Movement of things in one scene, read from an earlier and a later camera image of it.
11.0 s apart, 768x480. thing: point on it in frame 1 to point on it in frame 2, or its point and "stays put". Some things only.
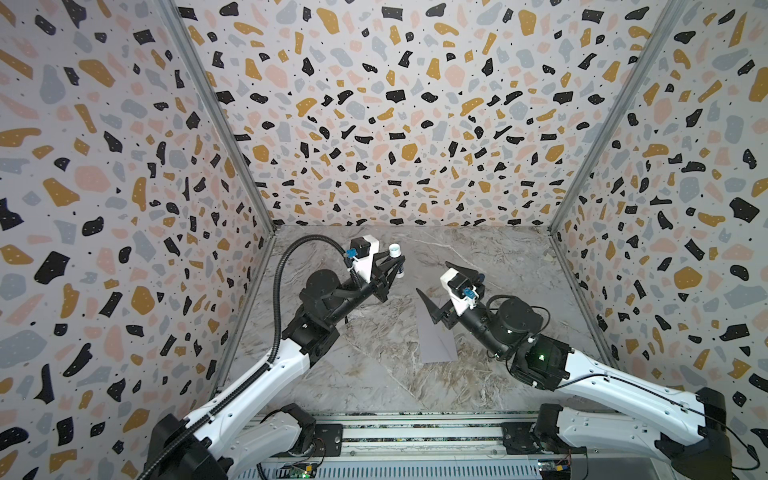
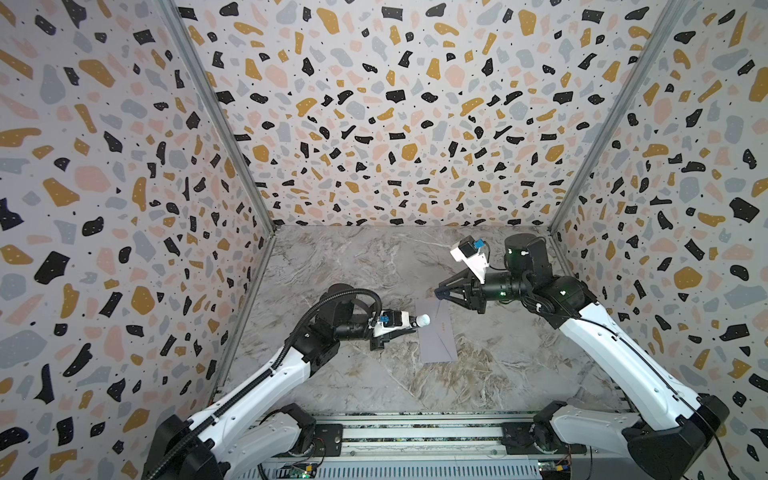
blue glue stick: x=395 y=251 to x=421 y=321
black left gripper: x=378 y=282 to x=376 y=343
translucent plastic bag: x=437 y=341 stays put
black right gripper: x=452 y=306 to x=477 y=288
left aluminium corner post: x=221 y=117 stays put
